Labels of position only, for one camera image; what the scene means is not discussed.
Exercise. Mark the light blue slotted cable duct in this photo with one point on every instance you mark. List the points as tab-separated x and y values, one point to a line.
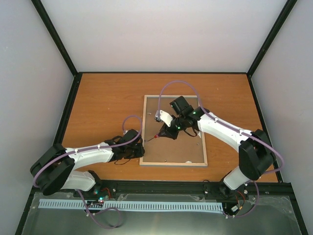
132	206

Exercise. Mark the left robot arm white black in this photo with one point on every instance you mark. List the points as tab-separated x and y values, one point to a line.
57	168

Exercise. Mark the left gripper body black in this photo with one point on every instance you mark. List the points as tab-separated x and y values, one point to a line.
132	153

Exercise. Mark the black enclosure frame post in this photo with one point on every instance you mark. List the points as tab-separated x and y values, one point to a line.
54	35
282	17

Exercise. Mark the black enclosure frame post left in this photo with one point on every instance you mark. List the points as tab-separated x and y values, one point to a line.
54	35

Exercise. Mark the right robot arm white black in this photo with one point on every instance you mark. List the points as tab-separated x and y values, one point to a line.
255	153

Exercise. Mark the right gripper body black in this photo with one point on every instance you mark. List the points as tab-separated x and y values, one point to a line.
173	134

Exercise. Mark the black mounting rail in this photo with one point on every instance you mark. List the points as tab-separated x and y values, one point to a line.
204	189

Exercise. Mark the blue picture frame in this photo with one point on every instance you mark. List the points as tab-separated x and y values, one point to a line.
164	104

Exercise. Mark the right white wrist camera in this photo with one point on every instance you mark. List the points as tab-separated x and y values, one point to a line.
162	116

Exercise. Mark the black enclosure frame post right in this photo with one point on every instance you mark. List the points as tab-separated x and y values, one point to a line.
282	17

